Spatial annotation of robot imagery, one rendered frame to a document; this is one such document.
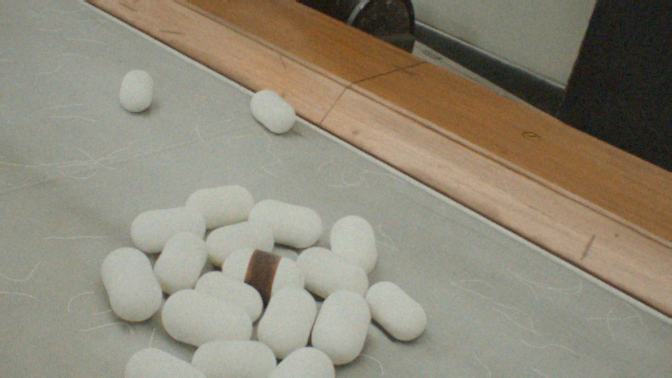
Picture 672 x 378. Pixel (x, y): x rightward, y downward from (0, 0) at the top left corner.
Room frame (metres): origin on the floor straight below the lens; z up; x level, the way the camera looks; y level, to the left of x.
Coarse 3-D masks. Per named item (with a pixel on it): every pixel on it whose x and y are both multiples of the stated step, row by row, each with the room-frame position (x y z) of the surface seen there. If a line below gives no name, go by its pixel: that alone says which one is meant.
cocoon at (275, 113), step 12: (264, 96) 0.50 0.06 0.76; (276, 96) 0.51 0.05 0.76; (252, 108) 0.50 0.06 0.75; (264, 108) 0.50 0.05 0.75; (276, 108) 0.49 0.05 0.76; (288, 108) 0.50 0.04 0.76; (264, 120) 0.49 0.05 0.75; (276, 120) 0.49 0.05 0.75; (288, 120) 0.49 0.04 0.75; (276, 132) 0.49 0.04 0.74
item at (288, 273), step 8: (248, 248) 0.34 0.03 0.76; (232, 256) 0.33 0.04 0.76; (240, 256) 0.33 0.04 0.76; (248, 256) 0.33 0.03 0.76; (224, 264) 0.33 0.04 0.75; (232, 264) 0.33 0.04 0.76; (240, 264) 0.33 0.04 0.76; (280, 264) 0.33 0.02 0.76; (288, 264) 0.33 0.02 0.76; (296, 264) 0.33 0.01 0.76; (224, 272) 0.33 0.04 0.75; (232, 272) 0.32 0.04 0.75; (240, 272) 0.32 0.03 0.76; (280, 272) 0.32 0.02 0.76; (288, 272) 0.33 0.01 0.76; (296, 272) 0.33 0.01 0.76; (240, 280) 0.32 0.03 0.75; (280, 280) 0.32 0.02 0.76; (288, 280) 0.32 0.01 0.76; (296, 280) 0.33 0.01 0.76; (272, 288) 0.32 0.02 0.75; (280, 288) 0.32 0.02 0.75; (272, 296) 0.32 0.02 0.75
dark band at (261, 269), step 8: (256, 256) 0.33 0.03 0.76; (264, 256) 0.33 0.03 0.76; (272, 256) 0.33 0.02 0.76; (280, 256) 0.33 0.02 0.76; (248, 264) 0.33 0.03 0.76; (256, 264) 0.33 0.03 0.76; (264, 264) 0.33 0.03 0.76; (272, 264) 0.33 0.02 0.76; (248, 272) 0.32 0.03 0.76; (256, 272) 0.32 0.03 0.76; (264, 272) 0.32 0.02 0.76; (272, 272) 0.32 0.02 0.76; (248, 280) 0.32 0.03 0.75; (256, 280) 0.32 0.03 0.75; (264, 280) 0.32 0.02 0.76; (272, 280) 0.32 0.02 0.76; (256, 288) 0.32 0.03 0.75; (264, 288) 0.32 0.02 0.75; (264, 296) 0.32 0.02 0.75
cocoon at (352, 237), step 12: (348, 216) 0.38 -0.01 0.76; (336, 228) 0.37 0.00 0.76; (348, 228) 0.37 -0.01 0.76; (360, 228) 0.37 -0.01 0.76; (336, 240) 0.36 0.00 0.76; (348, 240) 0.36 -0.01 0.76; (360, 240) 0.36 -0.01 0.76; (372, 240) 0.37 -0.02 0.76; (336, 252) 0.36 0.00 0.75; (348, 252) 0.35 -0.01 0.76; (360, 252) 0.35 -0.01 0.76; (372, 252) 0.36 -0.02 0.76; (360, 264) 0.35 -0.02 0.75; (372, 264) 0.36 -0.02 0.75
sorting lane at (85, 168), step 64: (0, 0) 0.62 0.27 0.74; (64, 0) 0.64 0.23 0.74; (0, 64) 0.51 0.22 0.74; (64, 64) 0.53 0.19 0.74; (128, 64) 0.55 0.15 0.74; (192, 64) 0.57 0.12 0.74; (0, 128) 0.43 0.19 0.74; (64, 128) 0.45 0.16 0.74; (128, 128) 0.46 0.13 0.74; (192, 128) 0.48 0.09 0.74; (256, 128) 0.50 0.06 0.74; (0, 192) 0.37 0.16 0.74; (64, 192) 0.38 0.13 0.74; (128, 192) 0.39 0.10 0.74; (192, 192) 0.41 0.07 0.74; (256, 192) 0.42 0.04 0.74; (320, 192) 0.44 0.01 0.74; (384, 192) 0.45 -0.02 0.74; (0, 256) 0.32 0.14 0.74; (64, 256) 0.33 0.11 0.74; (384, 256) 0.38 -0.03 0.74; (448, 256) 0.40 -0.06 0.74; (512, 256) 0.41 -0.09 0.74; (0, 320) 0.28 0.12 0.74; (64, 320) 0.29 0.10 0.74; (256, 320) 0.31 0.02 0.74; (448, 320) 0.34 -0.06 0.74; (512, 320) 0.35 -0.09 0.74; (576, 320) 0.36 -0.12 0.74; (640, 320) 0.37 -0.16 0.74
